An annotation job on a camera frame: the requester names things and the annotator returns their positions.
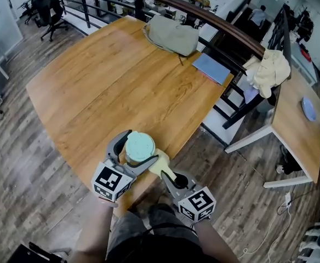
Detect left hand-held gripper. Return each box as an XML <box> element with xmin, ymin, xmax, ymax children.
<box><xmin>91</xmin><ymin>129</ymin><xmax>159</xmax><ymax>203</ymax></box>

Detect person's left forearm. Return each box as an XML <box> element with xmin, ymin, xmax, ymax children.
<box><xmin>68</xmin><ymin>198</ymin><xmax>119</xmax><ymax>263</ymax></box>

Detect white wheeled machine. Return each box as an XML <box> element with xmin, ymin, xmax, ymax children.
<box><xmin>298</xmin><ymin>221</ymin><xmax>320</xmax><ymax>263</ymax></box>

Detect black case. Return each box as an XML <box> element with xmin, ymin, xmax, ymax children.
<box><xmin>7</xmin><ymin>242</ymin><xmax>68</xmax><ymax>263</ymax></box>

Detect black office chair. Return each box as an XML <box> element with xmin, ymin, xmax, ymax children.
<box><xmin>35</xmin><ymin>0</ymin><xmax>68</xmax><ymax>43</ymax></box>
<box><xmin>16</xmin><ymin>0</ymin><xmax>39</xmax><ymax>25</ymax></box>

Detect grey waste bin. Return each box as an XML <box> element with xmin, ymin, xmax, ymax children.
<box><xmin>257</xmin><ymin>91</ymin><xmax>278</xmax><ymax>113</ymax></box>

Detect person's right forearm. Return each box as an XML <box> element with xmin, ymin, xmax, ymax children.
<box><xmin>193</xmin><ymin>217</ymin><xmax>242</xmax><ymax>263</ymax></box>

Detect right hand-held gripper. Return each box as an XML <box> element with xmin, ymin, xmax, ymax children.
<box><xmin>160</xmin><ymin>169</ymin><xmax>217</xmax><ymax>224</ymax></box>

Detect person's dark shorts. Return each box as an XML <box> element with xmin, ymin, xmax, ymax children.
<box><xmin>105</xmin><ymin>203</ymin><xmax>206</xmax><ymax>263</ymax></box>

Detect black railing with wooden handrail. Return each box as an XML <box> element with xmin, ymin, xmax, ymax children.
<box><xmin>47</xmin><ymin>0</ymin><xmax>267</xmax><ymax>130</ymax></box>

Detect pale blue plate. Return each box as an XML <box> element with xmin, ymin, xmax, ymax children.
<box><xmin>301</xmin><ymin>96</ymin><xmax>317</xmax><ymax>122</ymax></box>

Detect white table frame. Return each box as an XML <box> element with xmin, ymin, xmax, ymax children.
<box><xmin>224</xmin><ymin>124</ymin><xmax>316</xmax><ymax>189</ymax></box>

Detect yellow cloth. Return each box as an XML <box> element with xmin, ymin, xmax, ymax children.
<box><xmin>123</xmin><ymin>147</ymin><xmax>178</xmax><ymax>182</ymax></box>

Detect grey-beige fabric bag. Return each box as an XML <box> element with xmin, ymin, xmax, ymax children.
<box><xmin>142</xmin><ymin>14</ymin><xmax>200</xmax><ymax>57</ymax></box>

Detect blue notebook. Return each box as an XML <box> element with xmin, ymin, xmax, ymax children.
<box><xmin>191</xmin><ymin>53</ymin><xmax>231</xmax><ymax>86</ymax></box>

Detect cream cloth pile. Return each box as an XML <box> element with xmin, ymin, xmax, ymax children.
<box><xmin>243</xmin><ymin>48</ymin><xmax>292</xmax><ymax>99</ymax></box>

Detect white cable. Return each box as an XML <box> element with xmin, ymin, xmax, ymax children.
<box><xmin>236</xmin><ymin>201</ymin><xmax>293</xmax><ymax>259</ymax></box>

